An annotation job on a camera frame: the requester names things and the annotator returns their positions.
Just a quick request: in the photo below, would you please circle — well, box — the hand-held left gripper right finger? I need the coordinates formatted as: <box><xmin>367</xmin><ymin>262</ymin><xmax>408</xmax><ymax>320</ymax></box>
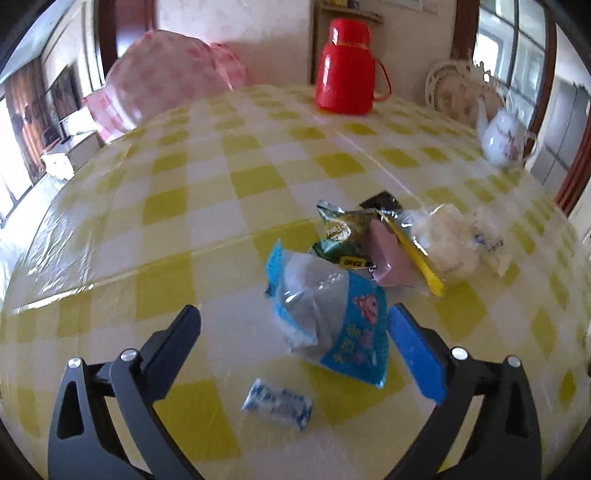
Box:
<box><xmin>383</xmin><ymin>302</ymin><xmax>543</xmax><ymax>480</ymax></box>

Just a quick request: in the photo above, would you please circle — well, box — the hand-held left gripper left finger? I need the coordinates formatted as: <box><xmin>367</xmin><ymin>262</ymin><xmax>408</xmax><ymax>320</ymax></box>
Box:
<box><xmin>48</xmin><ymin>304</ymin><xmax>202</xmax><ymax>480</ymax></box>

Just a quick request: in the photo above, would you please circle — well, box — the yellow snack packet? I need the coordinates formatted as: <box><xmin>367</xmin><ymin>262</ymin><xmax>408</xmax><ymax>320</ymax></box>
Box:
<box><xmin>376</xmin><ymin>209</ymin><xmax>445</xmax><ymax>297</ymax></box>

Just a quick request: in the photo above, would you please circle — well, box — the pink snack packet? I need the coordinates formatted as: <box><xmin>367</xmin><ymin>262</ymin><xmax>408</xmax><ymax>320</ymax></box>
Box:
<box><xmin>369</xmin><ymin>218</ymin><xmax>419</xmax><ymax>288</ymax></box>

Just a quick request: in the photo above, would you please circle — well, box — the blue and white snack packet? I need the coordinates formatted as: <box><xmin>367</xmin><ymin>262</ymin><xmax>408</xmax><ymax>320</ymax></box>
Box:
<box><xmin>265</xmin><ymin>239</ymin><xmax>391</xmax><ymax>389</ymax></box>

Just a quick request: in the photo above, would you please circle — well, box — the clear bag with cream pastry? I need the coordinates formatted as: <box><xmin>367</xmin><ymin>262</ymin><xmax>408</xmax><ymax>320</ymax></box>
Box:
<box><xmin>402</xmin><ymin>203</ymin><xmax>481</xmax><ymax>280</ymax></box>

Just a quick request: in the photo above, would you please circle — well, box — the small blue and white candy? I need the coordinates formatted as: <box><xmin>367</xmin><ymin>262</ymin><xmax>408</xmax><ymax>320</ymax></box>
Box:
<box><xmin>241</xmin><ymin>378</ymin><xmax>315</xmax><ymax>431</ymax></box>

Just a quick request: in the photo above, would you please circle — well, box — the clear packet with white pastry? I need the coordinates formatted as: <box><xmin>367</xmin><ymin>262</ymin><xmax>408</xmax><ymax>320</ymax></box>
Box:
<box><xmin>466</xmin><ymin>208</ymin><xmax>513</xmax><ymax>278</ymax></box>

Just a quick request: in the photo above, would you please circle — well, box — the green snack packet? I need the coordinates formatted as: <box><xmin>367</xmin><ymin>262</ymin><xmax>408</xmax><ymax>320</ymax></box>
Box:
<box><xmin>309</xmin><ymin>199</ymin><xmax>377</xmax><ymax>269</ymax></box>

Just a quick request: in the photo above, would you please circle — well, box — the black snack packet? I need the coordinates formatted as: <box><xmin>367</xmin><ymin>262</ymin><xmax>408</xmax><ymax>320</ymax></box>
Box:
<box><xmin>359</xmin><ymin>191</ymin><xmax>402</xmax><ymax>213</ymax></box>

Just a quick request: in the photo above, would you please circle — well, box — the yellow checkered tablecloth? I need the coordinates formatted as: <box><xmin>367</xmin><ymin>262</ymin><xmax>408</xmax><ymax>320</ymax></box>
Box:
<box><xmin>0</xmin><ymin>83</ymin><xmax>587</xmax><ymax>480</ymax></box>

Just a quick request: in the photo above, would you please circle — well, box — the white television cabinet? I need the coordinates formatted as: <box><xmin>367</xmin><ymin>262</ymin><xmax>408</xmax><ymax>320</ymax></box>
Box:
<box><xmin>41</xmin><ymin>130</ymin><xmax>105</xmax><ymax>178</ymax></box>

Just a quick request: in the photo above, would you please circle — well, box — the white floral teapot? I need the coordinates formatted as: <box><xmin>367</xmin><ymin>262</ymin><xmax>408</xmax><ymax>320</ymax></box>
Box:
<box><xmin>475</xmin><ymin>99</ymin><xmax>540</xmax><ymax>168</ymax></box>

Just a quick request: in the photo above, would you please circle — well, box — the pink checkered mesh food cover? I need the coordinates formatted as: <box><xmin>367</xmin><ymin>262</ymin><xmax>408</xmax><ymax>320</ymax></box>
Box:
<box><xmin>82</xmin><ymin>28</ymin><xmax>247</xmax><ymax>145</ymax></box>

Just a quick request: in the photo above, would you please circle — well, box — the brown patterned curtain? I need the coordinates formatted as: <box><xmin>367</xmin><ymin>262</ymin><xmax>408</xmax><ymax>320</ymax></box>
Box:
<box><xmin>7</xmin><ymin>60</ymin><xmax>51</xmax><ymax>185</ymax></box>

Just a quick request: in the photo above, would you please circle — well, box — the red thermos jug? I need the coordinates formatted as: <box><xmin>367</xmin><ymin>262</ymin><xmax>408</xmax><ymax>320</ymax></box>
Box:
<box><xmin>315</xmin><ymin>18</ymin><xmax>393</xmax><ymax>116</ymax></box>

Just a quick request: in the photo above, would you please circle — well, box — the dark wooden door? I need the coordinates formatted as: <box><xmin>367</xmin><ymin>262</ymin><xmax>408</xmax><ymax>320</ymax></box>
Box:
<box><xmin>95</xmin><ymin>0</ymin><xmax>160</xmax><ymax>88</ymax></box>

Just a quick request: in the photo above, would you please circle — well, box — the wood framed glass door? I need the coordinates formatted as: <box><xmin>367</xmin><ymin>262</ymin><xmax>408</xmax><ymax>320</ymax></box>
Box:
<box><xmin>450</xmin><ymin>0</ymin><xmax>591</xmax><ymax>213</ymax></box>

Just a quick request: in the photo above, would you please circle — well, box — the wall television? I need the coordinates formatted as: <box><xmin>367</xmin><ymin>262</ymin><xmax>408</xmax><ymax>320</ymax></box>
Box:
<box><xmin>48</xmin><ymin>65</ymin><xmax>84</xmax><ymax>116</ymax></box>

